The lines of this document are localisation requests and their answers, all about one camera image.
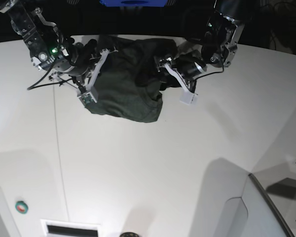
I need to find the black round knob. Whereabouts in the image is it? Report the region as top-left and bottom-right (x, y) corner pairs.
(119, 232), (140, 237)

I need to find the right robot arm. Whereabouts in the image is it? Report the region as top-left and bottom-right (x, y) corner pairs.
(0, 0), (116, 97)

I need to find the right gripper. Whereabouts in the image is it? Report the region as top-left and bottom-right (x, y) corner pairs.
(48, 39), (117, 95)

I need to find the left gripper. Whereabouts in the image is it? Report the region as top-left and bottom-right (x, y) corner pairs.
(154, 53), (207, 92)

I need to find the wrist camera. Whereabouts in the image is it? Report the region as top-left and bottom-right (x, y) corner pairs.
(180, 91), (198, 105)
(77, 86), (99, 106)

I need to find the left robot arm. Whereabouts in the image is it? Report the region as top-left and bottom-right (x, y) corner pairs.
(154, 0), (255, 93)

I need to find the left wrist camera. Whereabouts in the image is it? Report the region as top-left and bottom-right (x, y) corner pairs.
(180, 91), (198, 105)

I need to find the grey metal rail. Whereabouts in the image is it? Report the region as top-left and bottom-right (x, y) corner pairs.
(249, 174), (294, 237)

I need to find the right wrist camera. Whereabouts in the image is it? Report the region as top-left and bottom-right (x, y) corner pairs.
(77, 86), (99, 106)

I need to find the red green emergency button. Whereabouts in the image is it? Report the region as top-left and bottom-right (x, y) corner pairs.
(15, 201), (29, 214)

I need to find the dark green t-shirt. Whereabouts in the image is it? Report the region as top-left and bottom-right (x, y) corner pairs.
(85, 35), (180, 123)

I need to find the blue box with oval hole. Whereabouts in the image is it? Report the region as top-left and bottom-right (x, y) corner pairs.
(100, 0), (168, 7)

